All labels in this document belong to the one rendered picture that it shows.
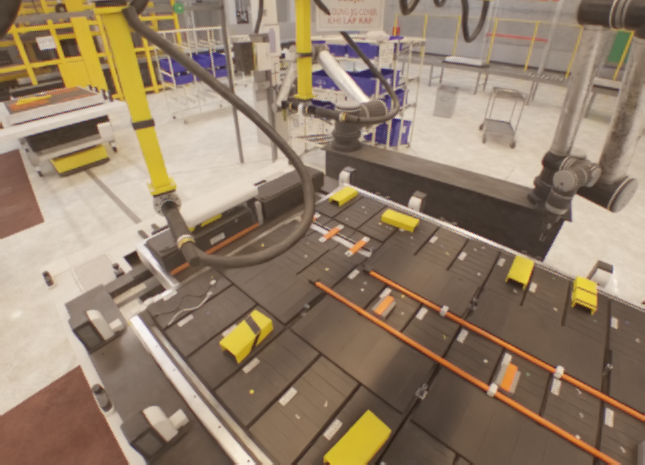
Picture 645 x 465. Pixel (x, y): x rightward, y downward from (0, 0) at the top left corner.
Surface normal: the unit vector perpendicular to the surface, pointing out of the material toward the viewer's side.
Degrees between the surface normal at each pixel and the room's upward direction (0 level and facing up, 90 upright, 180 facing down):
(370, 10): 90
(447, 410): 0
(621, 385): 0
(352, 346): 0
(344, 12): 90
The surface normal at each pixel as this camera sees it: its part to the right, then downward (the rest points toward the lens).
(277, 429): 0.00, -0.82
